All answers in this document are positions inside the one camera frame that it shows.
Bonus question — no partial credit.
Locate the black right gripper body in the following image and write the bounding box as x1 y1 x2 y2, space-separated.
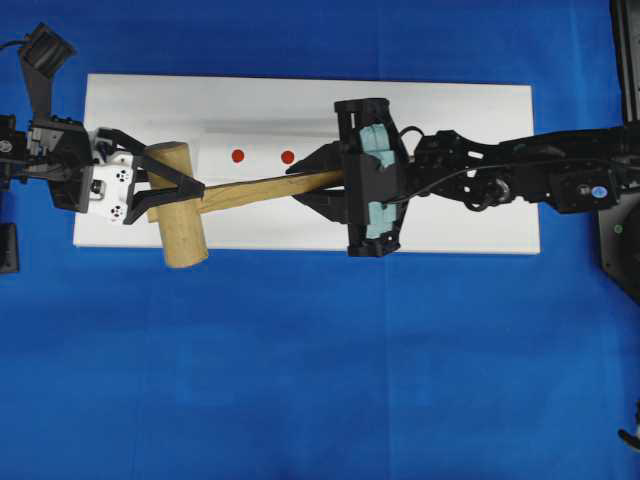
334 98 409 257

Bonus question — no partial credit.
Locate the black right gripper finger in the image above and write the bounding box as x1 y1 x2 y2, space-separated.
286 141 342 174
294 189 348 224

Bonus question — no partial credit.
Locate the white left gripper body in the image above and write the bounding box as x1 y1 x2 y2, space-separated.
87 128 146 224

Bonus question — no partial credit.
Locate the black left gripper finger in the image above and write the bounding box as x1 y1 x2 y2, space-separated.
97 127 206 194
123 182 205 225

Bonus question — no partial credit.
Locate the wooden mallet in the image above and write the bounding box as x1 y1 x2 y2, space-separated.
146 169 343 269

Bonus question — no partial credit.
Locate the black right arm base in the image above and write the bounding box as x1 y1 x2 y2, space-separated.
597 192 639 304

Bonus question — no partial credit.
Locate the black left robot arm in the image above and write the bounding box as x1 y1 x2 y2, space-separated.
1 115 205 225

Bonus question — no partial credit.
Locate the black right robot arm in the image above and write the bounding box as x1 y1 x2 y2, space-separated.
287 98 639 257

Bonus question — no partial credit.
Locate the small white marked block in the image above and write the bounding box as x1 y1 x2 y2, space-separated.
194 133 331 185

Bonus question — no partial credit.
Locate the large white foam board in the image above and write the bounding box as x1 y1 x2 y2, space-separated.
73 73 540 254

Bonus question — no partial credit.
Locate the blue table mat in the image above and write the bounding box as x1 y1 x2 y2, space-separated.
1 1 639 479

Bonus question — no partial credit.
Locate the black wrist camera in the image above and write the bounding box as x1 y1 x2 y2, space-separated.
18 23 76 119

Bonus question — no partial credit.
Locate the black aluminium frame rail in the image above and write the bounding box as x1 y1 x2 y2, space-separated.
610 0 639 122

